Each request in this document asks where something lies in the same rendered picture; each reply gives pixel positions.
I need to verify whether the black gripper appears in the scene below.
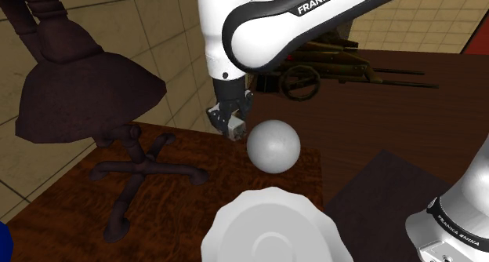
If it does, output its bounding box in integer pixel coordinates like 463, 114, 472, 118
206, 74, 254, 136

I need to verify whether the small white box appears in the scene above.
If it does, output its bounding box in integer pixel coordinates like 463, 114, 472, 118
227, 115, 248, 142

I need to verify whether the white sphere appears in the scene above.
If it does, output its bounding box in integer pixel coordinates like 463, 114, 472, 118
246, 118, 302, 175

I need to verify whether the brown wooden cart model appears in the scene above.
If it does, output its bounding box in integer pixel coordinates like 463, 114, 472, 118
253, 22, 440, 102

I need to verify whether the brown wooden table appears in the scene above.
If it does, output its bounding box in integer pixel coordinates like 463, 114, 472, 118
0, 121, 325, 262

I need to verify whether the white scalloped plate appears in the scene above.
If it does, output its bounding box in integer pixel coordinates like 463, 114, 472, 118
201, 186, 355, 262

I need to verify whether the dark brown desk lamp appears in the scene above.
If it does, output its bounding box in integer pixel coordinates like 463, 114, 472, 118
0, 0, 210, 244

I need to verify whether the blue object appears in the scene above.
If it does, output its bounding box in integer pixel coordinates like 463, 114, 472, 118
0, 220, 15, 262

